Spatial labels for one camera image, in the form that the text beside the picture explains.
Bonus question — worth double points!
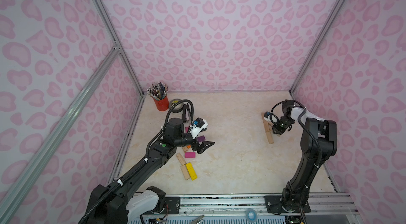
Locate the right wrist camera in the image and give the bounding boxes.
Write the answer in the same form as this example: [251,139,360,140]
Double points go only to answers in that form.
[264,112,279,124]

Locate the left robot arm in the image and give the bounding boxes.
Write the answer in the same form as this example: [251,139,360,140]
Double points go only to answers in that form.
[79,118,214,224]

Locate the black stapler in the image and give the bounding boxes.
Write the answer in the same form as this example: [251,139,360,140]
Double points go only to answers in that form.
[181,104,191,123]

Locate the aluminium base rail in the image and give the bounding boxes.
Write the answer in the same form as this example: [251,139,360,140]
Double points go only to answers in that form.
[143,192,363,224]

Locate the magenta block lower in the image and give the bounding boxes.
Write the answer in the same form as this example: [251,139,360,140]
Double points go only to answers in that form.
[185,152,196,158]

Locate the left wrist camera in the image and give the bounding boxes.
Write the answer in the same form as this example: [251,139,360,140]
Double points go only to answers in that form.
[189,118,208,139]

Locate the bundle of coloured pencils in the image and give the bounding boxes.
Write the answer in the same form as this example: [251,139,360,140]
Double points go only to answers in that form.
[147,82,169,100]

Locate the purple block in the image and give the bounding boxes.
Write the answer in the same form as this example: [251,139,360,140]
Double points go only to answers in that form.
[197,136,206,142]

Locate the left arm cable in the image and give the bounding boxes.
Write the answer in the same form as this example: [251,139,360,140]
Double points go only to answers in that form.
[163,99,195,130]

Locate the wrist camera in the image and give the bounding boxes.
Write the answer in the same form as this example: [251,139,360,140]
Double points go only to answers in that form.
[189,118,208,139]
[264,112,279,124]

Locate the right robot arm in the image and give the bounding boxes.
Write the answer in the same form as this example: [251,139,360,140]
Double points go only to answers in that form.
[264,99,337,215]

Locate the black tape roll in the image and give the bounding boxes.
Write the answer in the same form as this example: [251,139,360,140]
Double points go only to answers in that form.
[169,98,184,114]

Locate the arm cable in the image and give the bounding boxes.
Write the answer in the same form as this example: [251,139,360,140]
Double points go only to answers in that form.
[269,99,324,174]
[163,99,195,130]

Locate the red pencil cup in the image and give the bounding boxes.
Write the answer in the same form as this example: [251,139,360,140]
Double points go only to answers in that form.
[154,96,169,112]

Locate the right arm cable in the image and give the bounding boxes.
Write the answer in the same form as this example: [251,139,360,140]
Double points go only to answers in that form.
[269,99,324,174]

